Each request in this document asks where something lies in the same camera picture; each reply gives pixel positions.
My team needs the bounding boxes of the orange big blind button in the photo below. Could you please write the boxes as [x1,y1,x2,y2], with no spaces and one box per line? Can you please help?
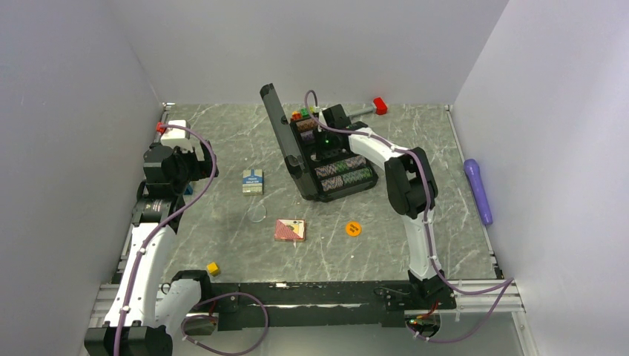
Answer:
[345,221,362,237]

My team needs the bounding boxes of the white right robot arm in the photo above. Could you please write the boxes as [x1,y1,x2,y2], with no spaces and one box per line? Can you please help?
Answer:
[315,105,452,309]

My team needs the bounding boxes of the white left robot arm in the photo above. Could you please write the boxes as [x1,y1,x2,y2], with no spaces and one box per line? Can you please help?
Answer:
[84,140,218,355]

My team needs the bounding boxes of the blue texas holdem card deck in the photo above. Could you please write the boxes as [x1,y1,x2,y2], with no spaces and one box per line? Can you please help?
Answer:
[242,169,264,196]

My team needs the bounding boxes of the orange black chip row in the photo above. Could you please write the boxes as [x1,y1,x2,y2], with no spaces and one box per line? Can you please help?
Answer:
[295,119,318,133]

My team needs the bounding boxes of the colourful toy brick stack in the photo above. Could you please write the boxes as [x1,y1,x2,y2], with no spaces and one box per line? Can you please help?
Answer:
[291,107,318,122]

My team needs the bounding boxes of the purple green orange chip row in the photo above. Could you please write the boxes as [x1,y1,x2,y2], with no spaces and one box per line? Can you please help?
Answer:
[300,130,315,144]

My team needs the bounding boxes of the red headed toy hammer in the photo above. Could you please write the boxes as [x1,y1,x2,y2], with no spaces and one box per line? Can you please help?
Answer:
[347,97,389,119]

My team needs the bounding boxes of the blue green purple chip row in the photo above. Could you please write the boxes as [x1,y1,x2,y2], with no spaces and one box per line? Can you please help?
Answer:
[314,155,367,179]

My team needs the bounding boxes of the black poker chip case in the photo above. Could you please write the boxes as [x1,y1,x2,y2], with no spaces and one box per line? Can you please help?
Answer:
[260,84,378,202]

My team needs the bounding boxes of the pink green chip row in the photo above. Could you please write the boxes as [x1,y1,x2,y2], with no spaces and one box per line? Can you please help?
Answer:
[320,168,373,191]

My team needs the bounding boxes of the clear round plastic disc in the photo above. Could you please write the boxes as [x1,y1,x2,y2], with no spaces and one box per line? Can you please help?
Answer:
[246,203,267,223]

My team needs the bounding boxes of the small yellow cube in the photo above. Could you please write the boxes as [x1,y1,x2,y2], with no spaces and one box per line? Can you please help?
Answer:
[206,262,221,277]

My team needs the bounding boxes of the red playing card deck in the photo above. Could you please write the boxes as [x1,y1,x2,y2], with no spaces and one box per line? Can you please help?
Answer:
[274,219,306,243]

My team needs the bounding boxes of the purple cylindrical flashlight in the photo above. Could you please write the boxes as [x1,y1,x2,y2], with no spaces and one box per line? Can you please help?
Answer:
[464,159,493,226]

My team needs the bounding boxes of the black base crossbar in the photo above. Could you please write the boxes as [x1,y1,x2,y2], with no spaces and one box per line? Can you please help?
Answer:
[211,280,457,331]

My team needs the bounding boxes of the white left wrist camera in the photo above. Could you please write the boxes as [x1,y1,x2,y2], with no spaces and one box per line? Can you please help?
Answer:
[156,120,193,152]

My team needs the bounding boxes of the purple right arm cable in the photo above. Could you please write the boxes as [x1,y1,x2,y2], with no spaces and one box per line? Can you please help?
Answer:
[303,89,515,345]

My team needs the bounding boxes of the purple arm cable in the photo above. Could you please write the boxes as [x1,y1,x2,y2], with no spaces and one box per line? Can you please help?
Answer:
[303,89,515,345]
[111,123,270,356]

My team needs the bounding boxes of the aluminium frame rail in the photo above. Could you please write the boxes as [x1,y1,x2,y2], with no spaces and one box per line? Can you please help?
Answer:
[91,283,119,319]

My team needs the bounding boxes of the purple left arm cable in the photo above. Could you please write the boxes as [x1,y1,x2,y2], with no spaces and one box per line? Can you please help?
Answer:
[111,123,270,356]

